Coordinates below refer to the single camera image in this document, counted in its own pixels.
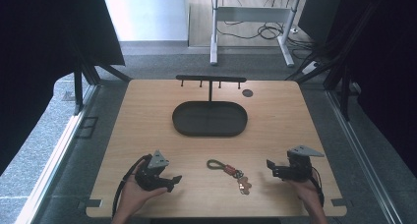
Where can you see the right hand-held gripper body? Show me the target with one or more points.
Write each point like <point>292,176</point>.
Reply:
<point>298,170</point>

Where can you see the black metal stand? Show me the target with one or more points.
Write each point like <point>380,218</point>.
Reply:
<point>78,89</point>
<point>344,86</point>

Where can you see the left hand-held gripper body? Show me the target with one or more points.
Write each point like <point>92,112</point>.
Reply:
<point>151,178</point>

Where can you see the white power strip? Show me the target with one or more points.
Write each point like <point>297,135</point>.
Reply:
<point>310,67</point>

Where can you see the black round table grommet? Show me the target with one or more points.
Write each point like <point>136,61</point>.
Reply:
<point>247,93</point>

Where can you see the person's right hand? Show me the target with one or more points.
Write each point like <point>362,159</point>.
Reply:
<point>305,191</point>

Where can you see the white metal desk frame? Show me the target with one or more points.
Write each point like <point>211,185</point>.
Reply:
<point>252,13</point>

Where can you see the aluminium floor rail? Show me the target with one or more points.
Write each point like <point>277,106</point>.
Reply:
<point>55,158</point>
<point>360,158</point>

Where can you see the person's left hand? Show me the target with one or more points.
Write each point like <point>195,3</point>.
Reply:
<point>136,194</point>

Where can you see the black key rack with tray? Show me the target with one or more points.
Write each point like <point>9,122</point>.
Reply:
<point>209,119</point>

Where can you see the black curtain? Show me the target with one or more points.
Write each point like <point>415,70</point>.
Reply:
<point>387,53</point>
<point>39,53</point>

